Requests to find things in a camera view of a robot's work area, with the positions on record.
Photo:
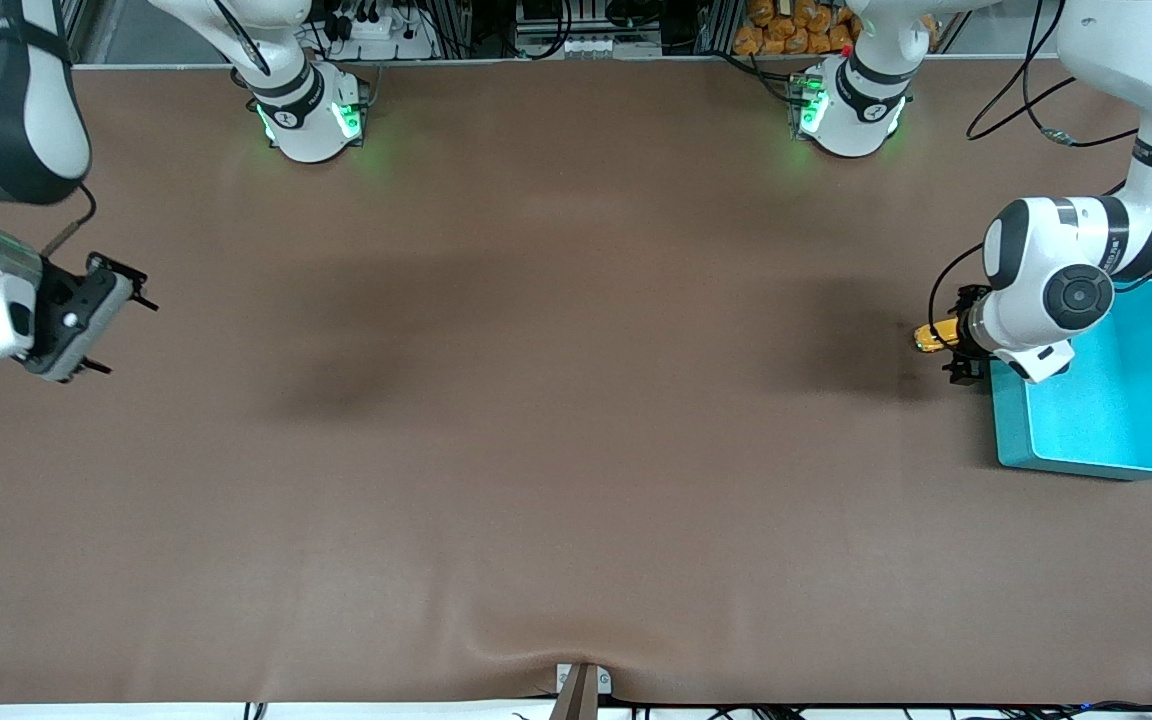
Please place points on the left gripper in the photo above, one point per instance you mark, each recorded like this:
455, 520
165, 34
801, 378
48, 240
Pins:
965, 300

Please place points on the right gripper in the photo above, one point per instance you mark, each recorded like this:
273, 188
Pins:
62, 292

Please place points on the yellow toy beetle car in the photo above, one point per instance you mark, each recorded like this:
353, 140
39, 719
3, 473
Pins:
936, 336

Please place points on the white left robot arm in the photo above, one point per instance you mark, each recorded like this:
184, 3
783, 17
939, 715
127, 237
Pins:
1026, 250

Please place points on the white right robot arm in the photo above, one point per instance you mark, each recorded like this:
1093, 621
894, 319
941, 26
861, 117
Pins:
301, 125

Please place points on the teal plastic bin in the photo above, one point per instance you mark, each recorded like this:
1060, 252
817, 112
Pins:
1116, 425

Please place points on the orange packaged goods pile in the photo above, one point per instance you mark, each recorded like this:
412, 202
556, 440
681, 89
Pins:
786, 32

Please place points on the brown table mat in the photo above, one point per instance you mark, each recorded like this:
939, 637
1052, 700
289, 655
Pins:
576, 400

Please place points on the white power strip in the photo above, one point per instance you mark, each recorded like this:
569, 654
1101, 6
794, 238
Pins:
381, 30

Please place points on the white terminal block strip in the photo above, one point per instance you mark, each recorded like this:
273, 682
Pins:
586, 46

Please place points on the aluminium frame profile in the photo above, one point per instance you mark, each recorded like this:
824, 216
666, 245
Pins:
76, 40

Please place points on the metal table clamp bracket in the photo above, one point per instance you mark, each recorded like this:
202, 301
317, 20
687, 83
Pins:
577, 698

